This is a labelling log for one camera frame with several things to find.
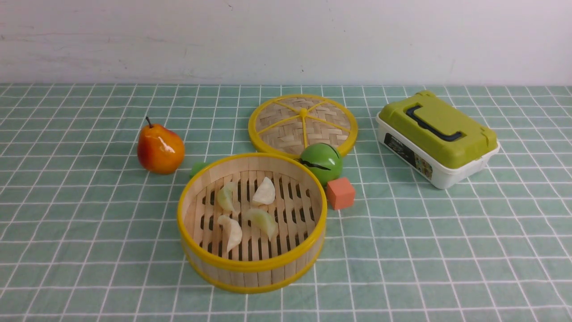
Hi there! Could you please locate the pale green dumpling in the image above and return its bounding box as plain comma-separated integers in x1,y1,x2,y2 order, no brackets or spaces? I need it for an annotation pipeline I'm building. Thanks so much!
244,208,278,240

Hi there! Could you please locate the greenish dumpling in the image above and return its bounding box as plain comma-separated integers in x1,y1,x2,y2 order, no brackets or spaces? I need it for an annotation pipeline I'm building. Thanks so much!
217,182,236,212

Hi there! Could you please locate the white pleated dumpling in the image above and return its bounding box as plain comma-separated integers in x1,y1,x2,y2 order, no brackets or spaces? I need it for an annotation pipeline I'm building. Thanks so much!
217,215,243,253

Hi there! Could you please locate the woven bamboo steamer lid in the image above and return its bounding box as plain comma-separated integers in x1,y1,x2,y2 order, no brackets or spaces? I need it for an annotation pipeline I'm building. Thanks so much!
248,94,359,159

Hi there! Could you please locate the bamboo steamer tray yellow rim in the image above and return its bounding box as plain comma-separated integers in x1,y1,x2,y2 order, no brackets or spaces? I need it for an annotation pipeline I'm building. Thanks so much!
177,153,328,293

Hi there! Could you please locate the green apple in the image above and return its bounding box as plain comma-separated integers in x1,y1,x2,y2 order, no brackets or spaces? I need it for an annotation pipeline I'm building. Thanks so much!
296,143,343,186

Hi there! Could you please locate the orange foam cube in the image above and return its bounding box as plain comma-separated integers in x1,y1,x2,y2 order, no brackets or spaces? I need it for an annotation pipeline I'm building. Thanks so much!
325,177,356,210

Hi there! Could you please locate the green foam cube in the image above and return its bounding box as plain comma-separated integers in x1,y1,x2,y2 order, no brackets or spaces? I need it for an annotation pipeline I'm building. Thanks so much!
189,162,209,178

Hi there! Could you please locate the orange red pear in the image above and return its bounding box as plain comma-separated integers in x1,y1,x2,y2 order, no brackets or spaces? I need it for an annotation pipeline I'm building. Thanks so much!
137,116,185,175

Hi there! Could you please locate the green lidded white box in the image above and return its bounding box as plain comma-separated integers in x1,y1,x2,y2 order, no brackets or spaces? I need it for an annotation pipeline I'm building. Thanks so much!
375,90,499,190

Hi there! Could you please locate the green checkered tablecloth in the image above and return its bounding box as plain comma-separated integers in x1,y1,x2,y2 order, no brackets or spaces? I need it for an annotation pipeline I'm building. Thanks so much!
0,83,572,322

